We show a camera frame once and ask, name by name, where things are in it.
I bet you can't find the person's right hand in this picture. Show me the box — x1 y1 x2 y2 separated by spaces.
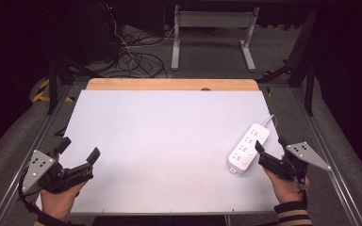
263 168 310 205

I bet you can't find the person's left hand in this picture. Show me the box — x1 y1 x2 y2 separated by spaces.
40 181 88 222

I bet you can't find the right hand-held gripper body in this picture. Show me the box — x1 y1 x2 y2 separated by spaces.
257 141 332 192

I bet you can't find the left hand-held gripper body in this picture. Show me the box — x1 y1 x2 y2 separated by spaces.
22 149 94 195

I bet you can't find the white metal desk frame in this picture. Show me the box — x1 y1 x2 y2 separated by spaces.
171 4 260 73

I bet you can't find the white power strip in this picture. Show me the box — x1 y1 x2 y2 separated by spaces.
225 122 271 175

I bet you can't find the black metal stand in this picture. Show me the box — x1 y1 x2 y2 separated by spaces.
46 51 106 116
257 8 316 118

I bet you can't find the white board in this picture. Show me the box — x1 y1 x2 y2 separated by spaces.
35 89 285 216

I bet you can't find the dark computer case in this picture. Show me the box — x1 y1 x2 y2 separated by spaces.
76 2 122 62

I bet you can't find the yellow black hazard tape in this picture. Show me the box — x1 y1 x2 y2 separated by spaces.
32 77 76 104

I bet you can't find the aluminium rail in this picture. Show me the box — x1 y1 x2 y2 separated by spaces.
0 85 74 226
291 85 359 226

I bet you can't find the tangle of floor cables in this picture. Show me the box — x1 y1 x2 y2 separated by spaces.
107 26 169 79

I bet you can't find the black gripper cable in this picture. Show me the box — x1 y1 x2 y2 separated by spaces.
18 169 45 218

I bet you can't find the white power strip cable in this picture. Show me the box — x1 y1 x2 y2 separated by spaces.
262 114 276 128

